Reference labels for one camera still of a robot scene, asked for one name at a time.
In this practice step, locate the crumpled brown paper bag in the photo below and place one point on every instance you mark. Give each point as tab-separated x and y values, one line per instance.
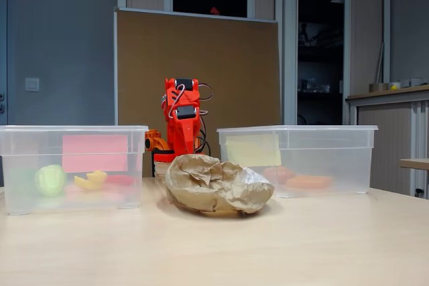
228	195

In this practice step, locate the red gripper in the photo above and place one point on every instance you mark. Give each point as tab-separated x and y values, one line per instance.
186	129

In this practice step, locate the grey cabinet with wooden top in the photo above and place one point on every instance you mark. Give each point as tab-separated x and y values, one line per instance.
385	132

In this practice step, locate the orange plastic clamp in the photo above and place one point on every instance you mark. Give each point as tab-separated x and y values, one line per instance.
155	142

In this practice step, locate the red robot arm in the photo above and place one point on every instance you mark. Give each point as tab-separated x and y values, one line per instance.
182	93

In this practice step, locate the wooden base block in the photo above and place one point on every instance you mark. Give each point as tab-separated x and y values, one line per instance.
161	168

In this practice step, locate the white light switch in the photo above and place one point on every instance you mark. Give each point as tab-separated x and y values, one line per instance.
32	84

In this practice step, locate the brown cork board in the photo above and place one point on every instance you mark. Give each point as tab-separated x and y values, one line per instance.
140	65

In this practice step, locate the yellow paper label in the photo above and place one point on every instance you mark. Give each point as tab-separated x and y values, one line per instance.
253	150

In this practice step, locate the pale green toy grapes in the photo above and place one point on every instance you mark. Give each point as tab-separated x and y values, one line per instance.
50	180

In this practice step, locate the white box on cabinet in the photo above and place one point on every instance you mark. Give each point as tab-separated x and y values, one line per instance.
414	82

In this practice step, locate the orange toy croissant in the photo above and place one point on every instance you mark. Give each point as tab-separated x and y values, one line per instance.
272	172

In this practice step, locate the pink paper label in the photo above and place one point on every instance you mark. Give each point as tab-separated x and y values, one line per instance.
95	153

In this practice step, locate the yellow toy bananas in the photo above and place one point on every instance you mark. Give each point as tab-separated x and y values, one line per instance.
90	181

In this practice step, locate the small wooden side table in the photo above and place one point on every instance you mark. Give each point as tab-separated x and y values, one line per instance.
415	163

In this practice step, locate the red toy chili pepper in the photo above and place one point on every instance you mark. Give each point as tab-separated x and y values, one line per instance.
120	179

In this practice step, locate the small yellow object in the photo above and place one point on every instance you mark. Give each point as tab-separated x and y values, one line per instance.
393	87

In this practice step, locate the clear plastic bin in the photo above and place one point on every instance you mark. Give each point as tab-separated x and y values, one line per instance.
20	152
335	152

